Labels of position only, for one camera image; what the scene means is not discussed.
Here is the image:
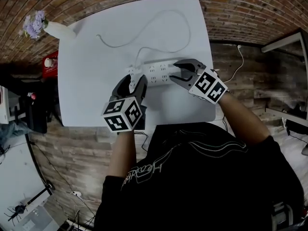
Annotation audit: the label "black device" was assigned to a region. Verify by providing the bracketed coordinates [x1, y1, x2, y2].
[285, 119, 308, 131]

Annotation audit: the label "grey box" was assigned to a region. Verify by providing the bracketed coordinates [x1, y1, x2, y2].
[14, 201, 61, 231]

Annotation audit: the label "black office chair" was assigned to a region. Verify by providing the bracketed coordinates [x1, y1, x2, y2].
[14, 76, 60, 134]

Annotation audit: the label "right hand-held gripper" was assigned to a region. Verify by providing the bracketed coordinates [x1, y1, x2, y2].
[169, 58, 229, 105]

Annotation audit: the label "white vase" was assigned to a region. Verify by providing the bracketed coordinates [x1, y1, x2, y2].
[43, 22, 77, 39]

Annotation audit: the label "white desk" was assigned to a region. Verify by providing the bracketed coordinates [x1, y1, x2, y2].
[0, 135, 52, 231]

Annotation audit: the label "black printed shirt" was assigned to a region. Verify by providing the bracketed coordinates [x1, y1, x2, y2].
[95, 122, 305, 231]

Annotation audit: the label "grey waist-mounted device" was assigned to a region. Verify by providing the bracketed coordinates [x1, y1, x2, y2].
[271, 201, 294, 231]

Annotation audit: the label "white cabinet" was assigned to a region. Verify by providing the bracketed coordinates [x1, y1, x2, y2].
[0, 85, 15, 125]

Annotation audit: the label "person's left forearm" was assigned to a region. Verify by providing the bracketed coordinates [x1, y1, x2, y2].
[107, 130, 135, 178]

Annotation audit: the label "person's right forearm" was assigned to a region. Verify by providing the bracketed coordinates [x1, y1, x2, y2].
[218, 92, 271, 146]

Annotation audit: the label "black flexible tripod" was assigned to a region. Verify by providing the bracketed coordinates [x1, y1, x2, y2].
[3, 202, 28, 226]

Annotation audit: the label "white power strip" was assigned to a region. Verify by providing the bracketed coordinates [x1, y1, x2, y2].
[126, 57, 191, 88]

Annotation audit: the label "black rod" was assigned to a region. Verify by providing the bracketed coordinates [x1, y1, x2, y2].
[25, 188, 52, 205]

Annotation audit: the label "dark table with white legs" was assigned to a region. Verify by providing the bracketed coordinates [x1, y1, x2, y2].
[261, 27, 308, 120]

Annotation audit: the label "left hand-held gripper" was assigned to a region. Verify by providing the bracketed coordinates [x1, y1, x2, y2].
[101, 74, 148, 136]

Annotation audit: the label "purple flowers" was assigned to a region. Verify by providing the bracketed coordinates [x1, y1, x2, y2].
[18, 10, 49, 40]

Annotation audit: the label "red box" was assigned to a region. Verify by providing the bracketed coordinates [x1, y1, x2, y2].
[42, 51, 59, 78]

